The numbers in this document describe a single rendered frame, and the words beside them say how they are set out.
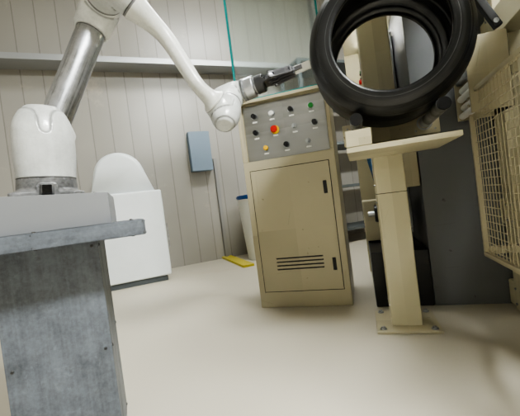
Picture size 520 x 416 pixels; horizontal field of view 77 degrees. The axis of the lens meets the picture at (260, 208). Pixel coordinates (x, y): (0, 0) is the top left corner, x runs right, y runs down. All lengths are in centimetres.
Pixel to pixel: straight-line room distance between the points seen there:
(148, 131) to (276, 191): 250
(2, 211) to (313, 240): 147
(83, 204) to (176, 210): 316
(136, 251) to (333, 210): 206
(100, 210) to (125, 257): 243
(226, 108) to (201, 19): 359
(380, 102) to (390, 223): 59
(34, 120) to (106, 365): 71
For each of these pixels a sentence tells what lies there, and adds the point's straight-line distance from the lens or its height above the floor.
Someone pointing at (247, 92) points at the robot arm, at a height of 110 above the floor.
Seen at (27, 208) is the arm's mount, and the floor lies 71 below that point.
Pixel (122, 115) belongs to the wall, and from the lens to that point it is 421.
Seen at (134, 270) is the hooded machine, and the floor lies 16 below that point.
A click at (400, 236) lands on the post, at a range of 162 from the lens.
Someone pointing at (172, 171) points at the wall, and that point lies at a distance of 411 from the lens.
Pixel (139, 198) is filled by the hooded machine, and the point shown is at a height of 83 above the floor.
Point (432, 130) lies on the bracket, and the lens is 162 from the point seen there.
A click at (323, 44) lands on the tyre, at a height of 118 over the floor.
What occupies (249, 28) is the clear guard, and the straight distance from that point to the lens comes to 226.
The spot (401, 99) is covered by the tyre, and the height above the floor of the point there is 94.
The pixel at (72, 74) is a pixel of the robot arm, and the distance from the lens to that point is 141.
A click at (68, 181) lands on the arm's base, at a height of 79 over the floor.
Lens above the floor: 66
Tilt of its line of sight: 1 degrees down
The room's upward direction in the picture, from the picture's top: 7 degrees counter-clockwise
